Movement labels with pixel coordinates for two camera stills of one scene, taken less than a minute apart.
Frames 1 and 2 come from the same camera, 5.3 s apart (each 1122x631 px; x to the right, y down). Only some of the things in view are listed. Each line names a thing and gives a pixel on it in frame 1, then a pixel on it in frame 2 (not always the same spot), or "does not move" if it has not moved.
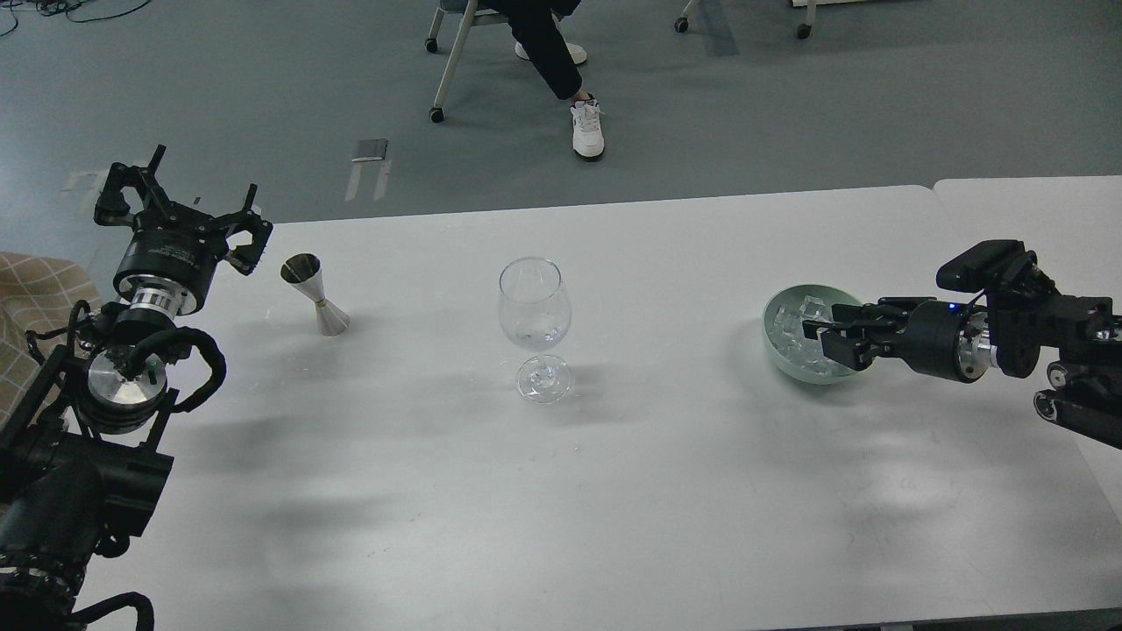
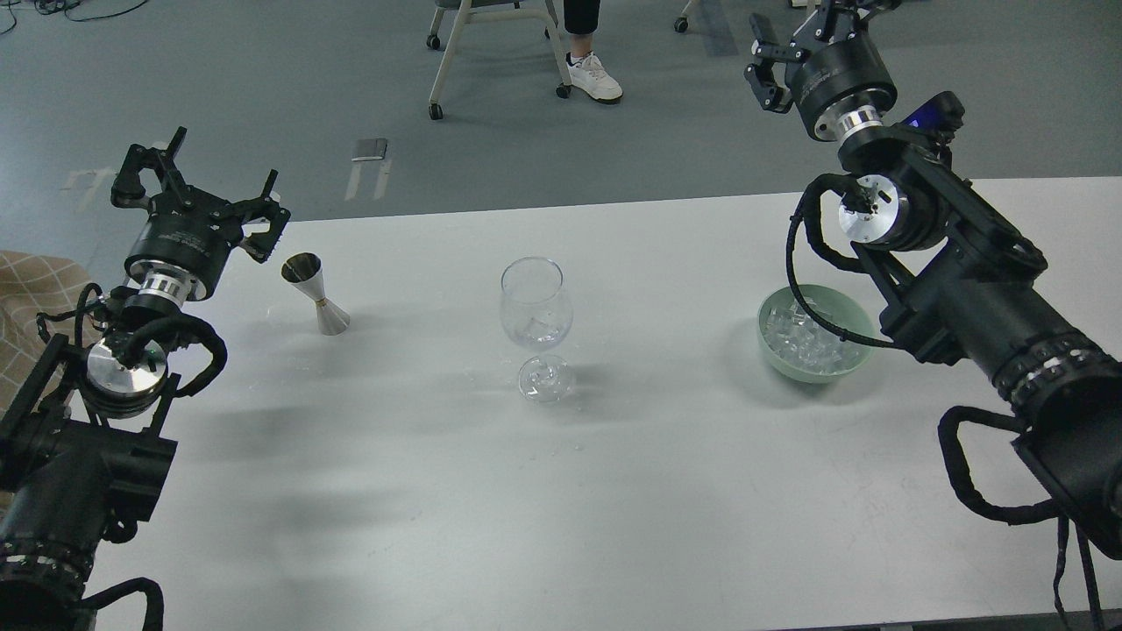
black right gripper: x=942 y=338 -> x=841 y=80
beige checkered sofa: x=41 y=296 does not move
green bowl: x=799 y=358 does not move
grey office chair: x=471 y=17 does not move
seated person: x=539 y=28 -> x=586 y=73
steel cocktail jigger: x=304 y=272 does not move
